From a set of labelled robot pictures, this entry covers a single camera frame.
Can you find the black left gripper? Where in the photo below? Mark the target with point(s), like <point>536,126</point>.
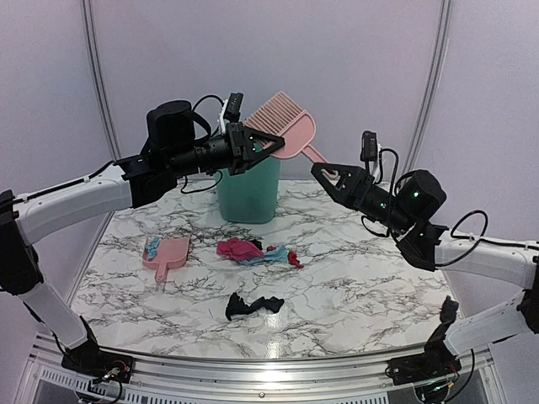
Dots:
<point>242,156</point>

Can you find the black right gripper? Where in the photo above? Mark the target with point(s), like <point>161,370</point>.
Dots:
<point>360,183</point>

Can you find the pink plastic hand brush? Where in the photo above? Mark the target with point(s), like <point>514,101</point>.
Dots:
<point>282,116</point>

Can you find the red paper scrap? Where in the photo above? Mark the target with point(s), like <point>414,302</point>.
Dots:
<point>294,260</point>

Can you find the light blue paper scrap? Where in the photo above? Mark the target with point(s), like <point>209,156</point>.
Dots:
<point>278,255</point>

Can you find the small black paper scrap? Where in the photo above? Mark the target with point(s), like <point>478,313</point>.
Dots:
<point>257,243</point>

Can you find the magenta paper sheet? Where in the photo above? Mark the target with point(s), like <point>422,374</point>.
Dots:
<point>239,251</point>

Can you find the pink plastic dustpan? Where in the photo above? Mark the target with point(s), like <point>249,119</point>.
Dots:
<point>172,254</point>

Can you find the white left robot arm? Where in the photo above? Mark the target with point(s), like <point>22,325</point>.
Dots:
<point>180,143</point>

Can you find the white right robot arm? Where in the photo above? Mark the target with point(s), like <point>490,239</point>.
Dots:
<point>406,214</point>

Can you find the green plastic waste bin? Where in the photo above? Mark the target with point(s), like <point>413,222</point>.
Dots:
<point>251,197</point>

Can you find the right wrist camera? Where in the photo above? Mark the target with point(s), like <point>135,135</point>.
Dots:
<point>371,155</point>

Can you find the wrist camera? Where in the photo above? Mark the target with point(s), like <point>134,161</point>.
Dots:
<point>230,111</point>
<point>371,155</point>

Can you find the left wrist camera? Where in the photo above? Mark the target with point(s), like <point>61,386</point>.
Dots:
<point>230,111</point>

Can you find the aluminium front table rail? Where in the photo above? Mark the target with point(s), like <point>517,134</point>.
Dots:
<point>358,378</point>

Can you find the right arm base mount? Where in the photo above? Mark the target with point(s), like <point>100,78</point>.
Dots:
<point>420,367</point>

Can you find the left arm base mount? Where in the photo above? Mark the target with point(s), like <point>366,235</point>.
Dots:
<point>100,365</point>

